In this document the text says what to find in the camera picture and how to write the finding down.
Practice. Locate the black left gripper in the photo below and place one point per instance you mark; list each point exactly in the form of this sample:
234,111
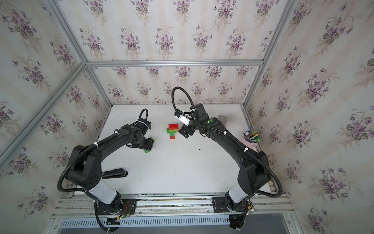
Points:
149,145

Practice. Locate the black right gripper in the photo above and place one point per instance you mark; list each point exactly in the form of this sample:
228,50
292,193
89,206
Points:
185,128

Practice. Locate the green long lego brick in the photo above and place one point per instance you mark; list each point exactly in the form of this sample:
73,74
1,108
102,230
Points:
171,133

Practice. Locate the red long lego brick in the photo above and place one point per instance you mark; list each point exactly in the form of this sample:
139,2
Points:
173,126

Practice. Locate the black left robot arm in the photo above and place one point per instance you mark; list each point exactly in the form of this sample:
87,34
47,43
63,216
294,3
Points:
83,172

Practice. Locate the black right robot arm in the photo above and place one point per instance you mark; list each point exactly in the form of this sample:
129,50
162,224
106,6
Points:
255,175

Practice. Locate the grey eraser block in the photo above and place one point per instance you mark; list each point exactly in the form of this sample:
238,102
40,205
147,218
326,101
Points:
223,119

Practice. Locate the coloured pens bundle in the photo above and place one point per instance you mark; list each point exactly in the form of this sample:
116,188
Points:
251,135

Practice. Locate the pink pen cup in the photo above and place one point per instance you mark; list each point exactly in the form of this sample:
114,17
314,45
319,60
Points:
248,144

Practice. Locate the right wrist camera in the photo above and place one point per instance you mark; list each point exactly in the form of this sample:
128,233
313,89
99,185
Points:
182,117

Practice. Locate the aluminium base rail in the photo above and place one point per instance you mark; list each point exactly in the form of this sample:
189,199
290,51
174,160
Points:
80,206

